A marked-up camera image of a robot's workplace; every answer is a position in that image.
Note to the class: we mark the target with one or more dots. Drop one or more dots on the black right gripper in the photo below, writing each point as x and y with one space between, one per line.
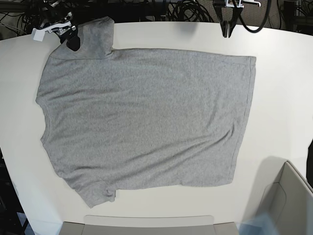
57 13

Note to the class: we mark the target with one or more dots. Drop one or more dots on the grey bin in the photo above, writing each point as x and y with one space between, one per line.
108 225
286 207

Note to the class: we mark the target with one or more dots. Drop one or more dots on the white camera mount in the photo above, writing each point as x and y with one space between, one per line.
241 3
38 34

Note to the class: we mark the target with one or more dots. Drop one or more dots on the grey T-shirt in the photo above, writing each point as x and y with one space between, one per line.
142 117

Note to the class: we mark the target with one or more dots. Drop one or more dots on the grey bin right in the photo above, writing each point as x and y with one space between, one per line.
286 207

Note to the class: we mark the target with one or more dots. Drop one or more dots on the dark object right edge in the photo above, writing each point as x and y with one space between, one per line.
309 165

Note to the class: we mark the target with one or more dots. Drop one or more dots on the grey bin bottom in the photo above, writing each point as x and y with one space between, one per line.
108 225

